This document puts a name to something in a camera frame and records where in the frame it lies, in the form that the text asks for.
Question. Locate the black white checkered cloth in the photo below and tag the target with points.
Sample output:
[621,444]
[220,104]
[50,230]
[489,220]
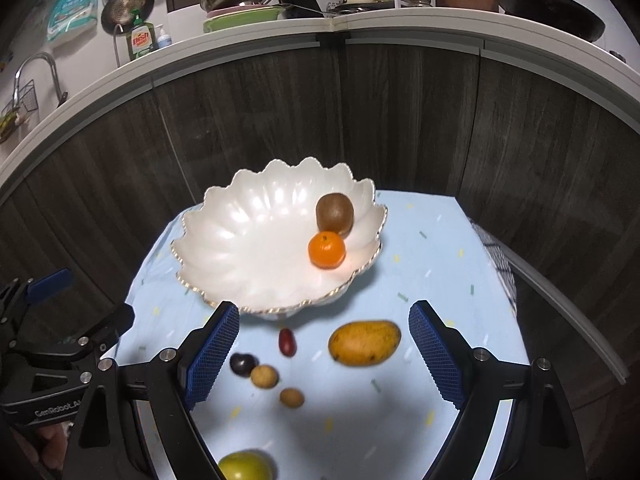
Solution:
[497,265]

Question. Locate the copper frying pan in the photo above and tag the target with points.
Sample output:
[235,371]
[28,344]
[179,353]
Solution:
[127,10]

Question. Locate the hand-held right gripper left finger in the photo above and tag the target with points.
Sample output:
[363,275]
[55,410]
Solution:
[212,355]

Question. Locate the paper towel package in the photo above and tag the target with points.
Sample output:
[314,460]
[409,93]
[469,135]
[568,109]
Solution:
[74,10]

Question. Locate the green plate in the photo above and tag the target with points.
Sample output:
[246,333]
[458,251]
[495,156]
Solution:
[240,22]

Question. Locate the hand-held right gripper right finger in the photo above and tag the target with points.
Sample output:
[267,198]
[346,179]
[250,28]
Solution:
[434,355]

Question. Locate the dark wood kitchen cabinet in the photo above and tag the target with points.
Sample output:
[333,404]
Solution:
[400,110]

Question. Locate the orange mandarin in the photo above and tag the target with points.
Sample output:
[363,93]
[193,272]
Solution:
[327,251]

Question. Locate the black wok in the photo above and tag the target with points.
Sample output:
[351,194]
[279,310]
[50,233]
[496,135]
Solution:
[550,5]

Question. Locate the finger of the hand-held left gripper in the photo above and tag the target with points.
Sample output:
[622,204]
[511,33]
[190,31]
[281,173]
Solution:
[50,282]
[112,325]

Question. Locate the grey metal bar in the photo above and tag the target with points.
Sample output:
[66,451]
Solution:
[575,321]

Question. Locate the dark red jujube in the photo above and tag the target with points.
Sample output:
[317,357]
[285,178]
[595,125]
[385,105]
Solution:
[286,343]

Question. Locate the chrome faucet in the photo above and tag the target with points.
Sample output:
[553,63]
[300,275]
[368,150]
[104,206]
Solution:
[37,58]

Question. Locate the green dish soap bottle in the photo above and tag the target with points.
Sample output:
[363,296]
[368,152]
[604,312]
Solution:
[142,40]

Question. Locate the white scalloped bowl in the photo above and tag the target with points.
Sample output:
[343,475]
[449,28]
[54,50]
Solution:
[250,240]

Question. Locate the white kitchen countertop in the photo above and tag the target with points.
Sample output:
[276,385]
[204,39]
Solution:
[250,35]

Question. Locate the brown longan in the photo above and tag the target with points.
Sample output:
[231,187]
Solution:
[264,377]
[291,398]

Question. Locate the dark purple plum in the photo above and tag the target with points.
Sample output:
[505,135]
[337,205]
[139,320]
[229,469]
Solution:
[242,363]

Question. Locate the green apple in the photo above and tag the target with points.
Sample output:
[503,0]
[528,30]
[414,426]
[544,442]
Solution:
[245,467]

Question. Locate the clear pump soap bottle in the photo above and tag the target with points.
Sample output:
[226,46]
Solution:
[164,39]

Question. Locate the yellow mango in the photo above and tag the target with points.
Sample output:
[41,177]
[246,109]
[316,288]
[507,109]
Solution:
[365,344]

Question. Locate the brown kiwi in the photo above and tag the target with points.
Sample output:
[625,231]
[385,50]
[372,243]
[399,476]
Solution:
[335,214]

